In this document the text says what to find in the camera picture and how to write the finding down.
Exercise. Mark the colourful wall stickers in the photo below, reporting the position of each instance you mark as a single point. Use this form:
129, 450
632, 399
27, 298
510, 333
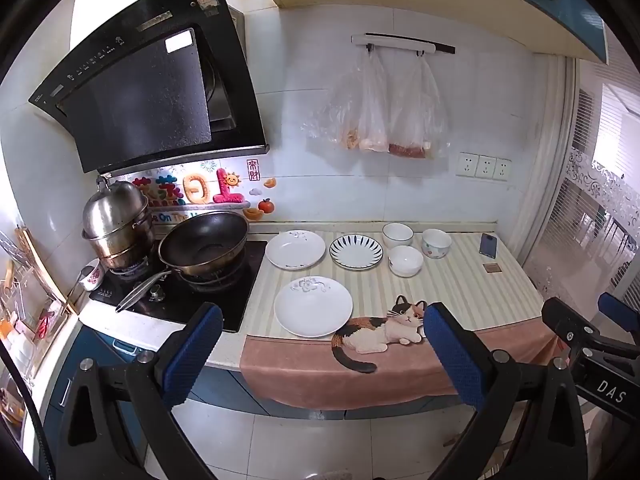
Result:
200, 190

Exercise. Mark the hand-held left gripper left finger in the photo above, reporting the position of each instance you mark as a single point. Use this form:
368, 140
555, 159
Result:
195, 355

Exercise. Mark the clear plastic bag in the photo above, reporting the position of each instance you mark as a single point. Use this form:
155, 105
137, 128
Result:
415, 120
335, 115
372, 120

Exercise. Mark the white wall socket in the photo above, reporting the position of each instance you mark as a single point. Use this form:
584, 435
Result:
467, 165
503, 169
485, 167

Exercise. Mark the black wok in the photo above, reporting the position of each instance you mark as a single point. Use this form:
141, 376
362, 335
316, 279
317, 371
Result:
205, 242

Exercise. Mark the white bowl with dark rim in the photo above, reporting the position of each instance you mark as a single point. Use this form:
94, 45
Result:
397, 240

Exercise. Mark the white wall hook rail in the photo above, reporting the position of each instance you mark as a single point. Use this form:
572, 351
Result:
400, 42

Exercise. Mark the plain white bowl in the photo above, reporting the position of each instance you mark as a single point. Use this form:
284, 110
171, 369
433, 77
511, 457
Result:
405, 265

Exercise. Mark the white plate with small print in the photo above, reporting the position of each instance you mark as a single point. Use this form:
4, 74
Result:
295, 250

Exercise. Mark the striped cat mat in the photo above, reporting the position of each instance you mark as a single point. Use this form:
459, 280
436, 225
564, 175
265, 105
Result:
450, 290

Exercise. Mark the small floral cup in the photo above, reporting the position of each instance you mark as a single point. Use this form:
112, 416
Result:
92, 277

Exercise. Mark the floral patterned bowl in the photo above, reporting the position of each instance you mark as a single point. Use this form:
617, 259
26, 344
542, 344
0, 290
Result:
436, 249

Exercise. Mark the blue base cabinet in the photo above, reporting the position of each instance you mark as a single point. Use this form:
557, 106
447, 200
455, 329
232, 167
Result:
90, 345

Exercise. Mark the black range hood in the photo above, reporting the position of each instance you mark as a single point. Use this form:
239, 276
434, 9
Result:
150, 95

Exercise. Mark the blue smartphone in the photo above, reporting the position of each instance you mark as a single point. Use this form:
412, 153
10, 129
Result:
488, 246

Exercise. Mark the blue striped plate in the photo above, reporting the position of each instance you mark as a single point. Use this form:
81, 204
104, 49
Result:
356, 251

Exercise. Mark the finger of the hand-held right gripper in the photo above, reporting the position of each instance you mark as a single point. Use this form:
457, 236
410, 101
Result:
567, 322
617, 307

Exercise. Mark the black glass cooktop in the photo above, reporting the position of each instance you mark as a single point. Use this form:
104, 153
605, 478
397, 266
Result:
240, 285

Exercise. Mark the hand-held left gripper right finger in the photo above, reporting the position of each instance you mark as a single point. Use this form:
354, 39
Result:
455, 355

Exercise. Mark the steel steamer pot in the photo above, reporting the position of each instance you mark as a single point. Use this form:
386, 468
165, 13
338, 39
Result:
115, 220

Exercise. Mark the white plate with flower print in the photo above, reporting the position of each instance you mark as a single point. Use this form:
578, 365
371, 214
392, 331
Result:
312, 307

